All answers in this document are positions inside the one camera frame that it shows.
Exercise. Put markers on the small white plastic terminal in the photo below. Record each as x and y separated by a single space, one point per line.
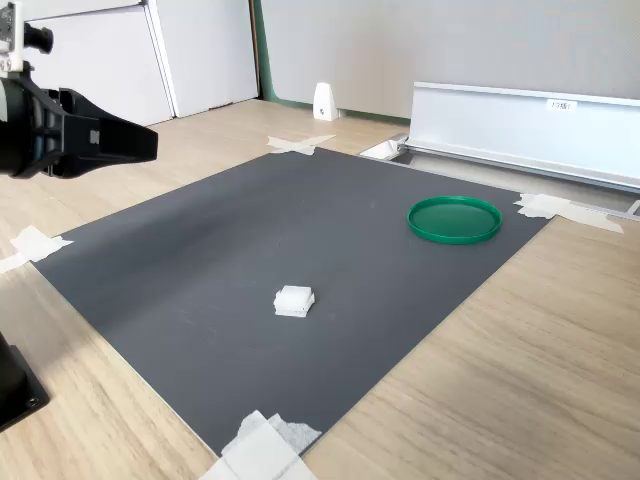
294 301

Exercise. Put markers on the round green lid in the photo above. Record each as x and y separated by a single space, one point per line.
452 220

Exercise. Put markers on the white tape piece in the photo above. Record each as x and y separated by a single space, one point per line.
35 244
299 143
542 206
260 450

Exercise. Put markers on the dark grey mat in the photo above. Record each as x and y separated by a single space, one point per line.
200 250

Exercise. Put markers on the grey desk partition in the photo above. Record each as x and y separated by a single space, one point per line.
450 40

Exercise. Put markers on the white gripper camera box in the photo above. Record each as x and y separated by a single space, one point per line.
11 35

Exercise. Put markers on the small white bracket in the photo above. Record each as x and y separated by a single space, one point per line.
324 102

